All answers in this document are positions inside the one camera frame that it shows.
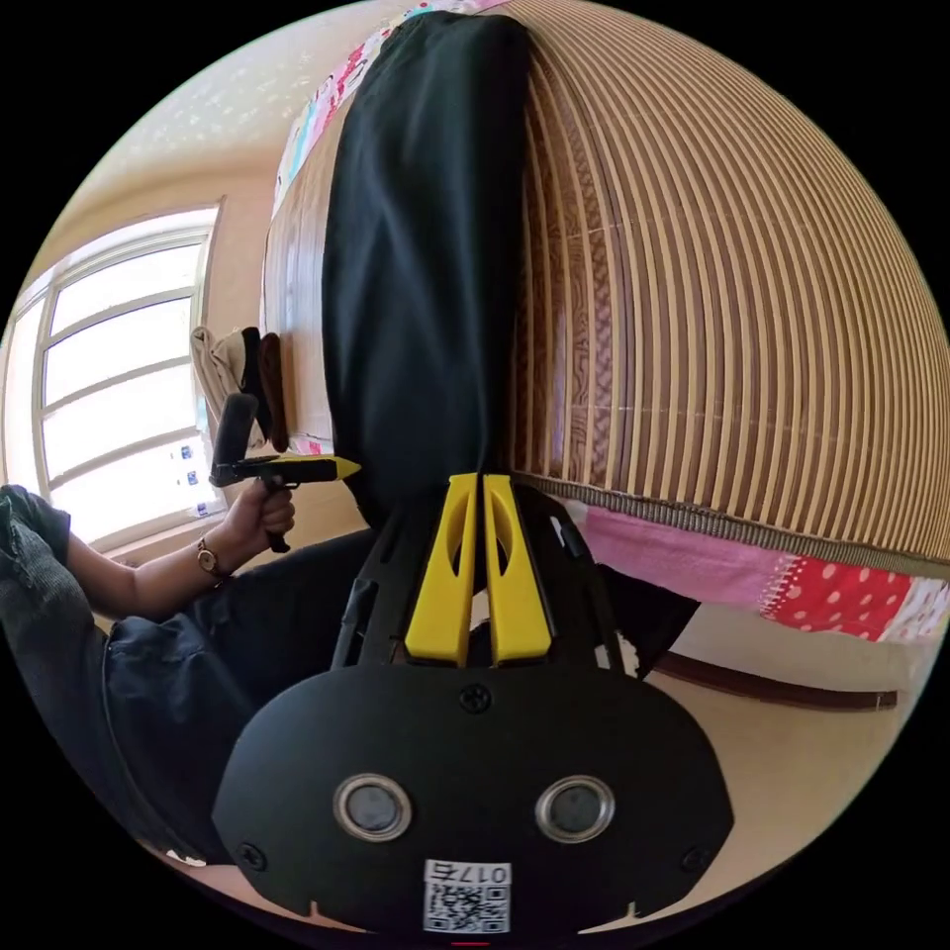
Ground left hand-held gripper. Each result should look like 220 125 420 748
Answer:
209 456 363 555

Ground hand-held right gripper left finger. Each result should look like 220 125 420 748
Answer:
404 472 479 668

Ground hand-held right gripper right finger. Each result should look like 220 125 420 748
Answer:
483 471 554 667

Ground black pants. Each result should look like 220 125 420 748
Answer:
322 8 702 681

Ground person's left forearm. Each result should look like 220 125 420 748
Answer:
64 535 240 618

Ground person's left hand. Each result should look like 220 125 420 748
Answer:
217 480 297 556

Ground pile of clothes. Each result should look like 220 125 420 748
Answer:
189 326 292 454

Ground window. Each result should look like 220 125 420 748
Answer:
0 197 229 554

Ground person's body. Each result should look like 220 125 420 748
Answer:
0 483 387 870

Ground bed with woven mat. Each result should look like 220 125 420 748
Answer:
260 0 950 645

